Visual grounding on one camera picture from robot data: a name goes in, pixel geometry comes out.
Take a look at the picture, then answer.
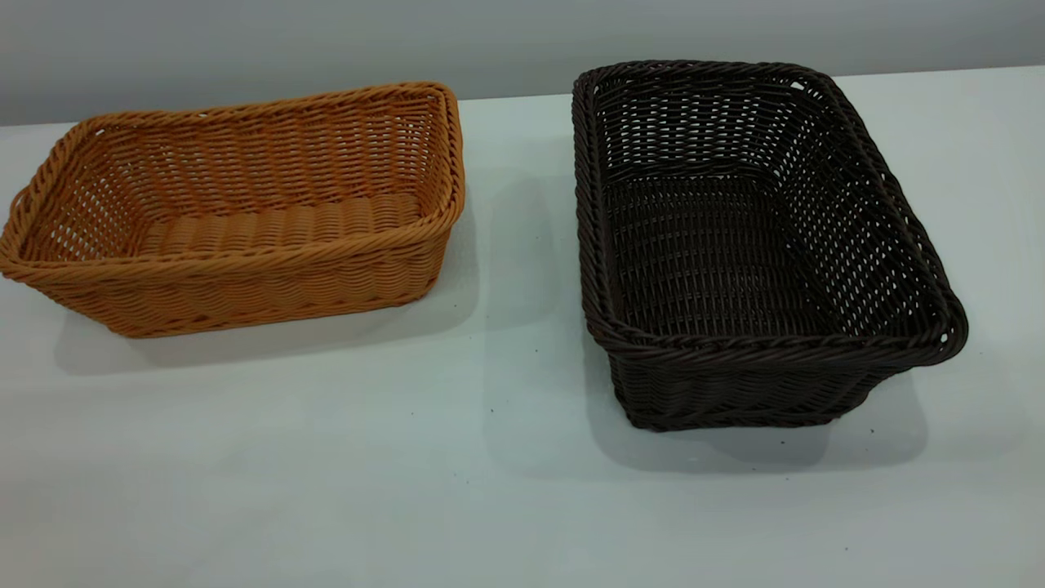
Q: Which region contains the dark brown wicker basket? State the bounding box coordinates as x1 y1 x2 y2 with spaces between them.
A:
571 59 970 432

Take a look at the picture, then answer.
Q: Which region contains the light brown wicker basket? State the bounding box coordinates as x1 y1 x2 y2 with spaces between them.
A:
0 80 466 339

